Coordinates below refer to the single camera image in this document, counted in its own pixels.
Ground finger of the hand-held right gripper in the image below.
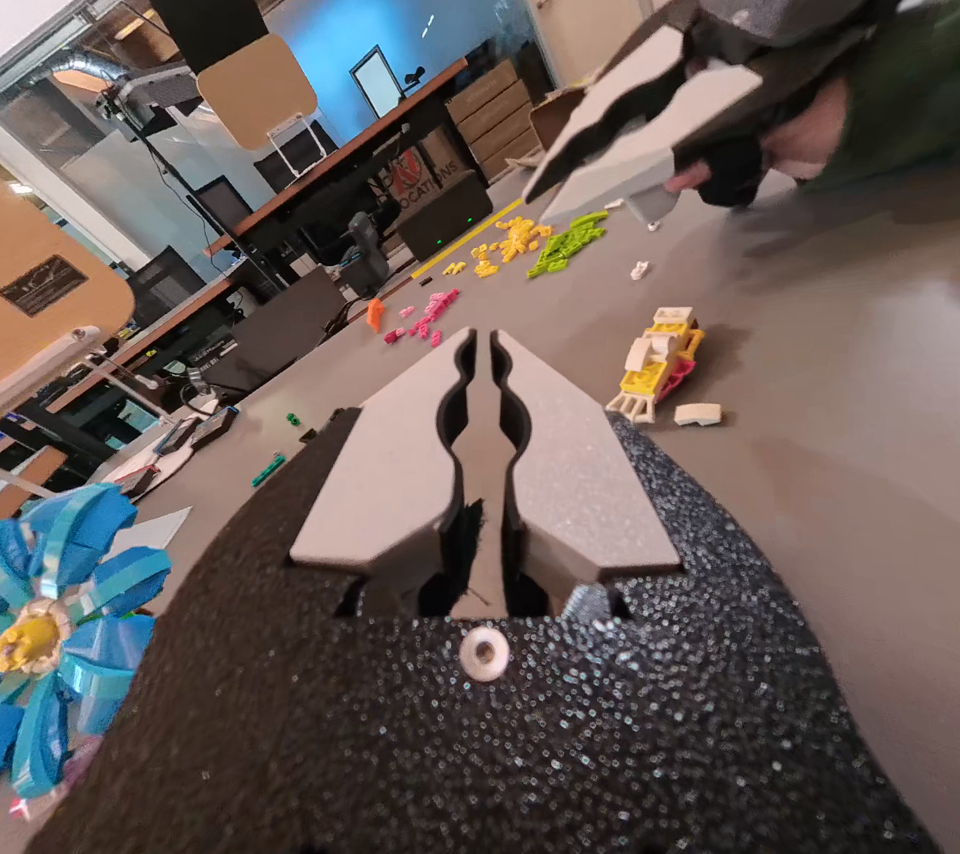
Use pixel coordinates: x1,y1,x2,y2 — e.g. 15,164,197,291
538,63,766,230
523,27,700,204

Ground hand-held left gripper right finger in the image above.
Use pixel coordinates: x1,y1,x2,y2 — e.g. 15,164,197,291
489,329,685,582

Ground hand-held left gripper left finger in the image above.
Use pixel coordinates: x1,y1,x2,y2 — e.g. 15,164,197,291
287,327,481,577

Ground yellow white pink lego model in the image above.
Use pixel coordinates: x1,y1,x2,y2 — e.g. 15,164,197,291
604,306,708,424

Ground pile of green lego pieces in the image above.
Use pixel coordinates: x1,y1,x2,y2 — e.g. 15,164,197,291
526,210,611,280

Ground pile of pink lego pieces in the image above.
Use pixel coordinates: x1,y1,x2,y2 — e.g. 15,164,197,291
384,289,462,348

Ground pile of yellow lego pieces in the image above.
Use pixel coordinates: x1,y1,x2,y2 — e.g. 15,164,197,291
442,216,558,282

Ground blue lego flower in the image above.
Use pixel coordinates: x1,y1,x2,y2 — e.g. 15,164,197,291
0,482,174,801

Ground person's right hand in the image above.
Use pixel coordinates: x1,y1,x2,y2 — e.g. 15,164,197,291
666,80,854,195

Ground open cardboard box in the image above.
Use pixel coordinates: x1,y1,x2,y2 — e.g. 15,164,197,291
528,83,597,155

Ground stack of cardboard boxes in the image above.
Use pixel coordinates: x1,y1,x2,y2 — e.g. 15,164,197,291
445,59,543,181

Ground yellow tape strip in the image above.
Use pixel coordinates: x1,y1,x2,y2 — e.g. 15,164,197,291
410,197,526,282

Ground black handheld device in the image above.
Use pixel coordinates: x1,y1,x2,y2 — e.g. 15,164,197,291
159,406,240,455

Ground black box with green lights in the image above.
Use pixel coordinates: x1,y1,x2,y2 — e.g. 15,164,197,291
396,169,494,263

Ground dark grey device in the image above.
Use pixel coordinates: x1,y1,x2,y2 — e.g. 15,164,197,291
341,212,393,298

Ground framed white panel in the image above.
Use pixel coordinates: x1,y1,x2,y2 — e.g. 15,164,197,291
350,45,404,118

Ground white paper sheet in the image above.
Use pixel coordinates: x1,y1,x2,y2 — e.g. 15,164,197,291
129,506,195,556

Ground long wooden desk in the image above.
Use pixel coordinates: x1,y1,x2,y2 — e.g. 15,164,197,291
201,57,490,258

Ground tan rounded board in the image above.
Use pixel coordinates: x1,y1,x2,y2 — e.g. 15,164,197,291
195,33,320,153

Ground black square panel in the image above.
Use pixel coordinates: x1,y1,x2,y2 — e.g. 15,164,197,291
141,0,270,76

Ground white metal frame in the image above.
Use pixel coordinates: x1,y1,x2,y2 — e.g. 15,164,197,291
265,112,333,177

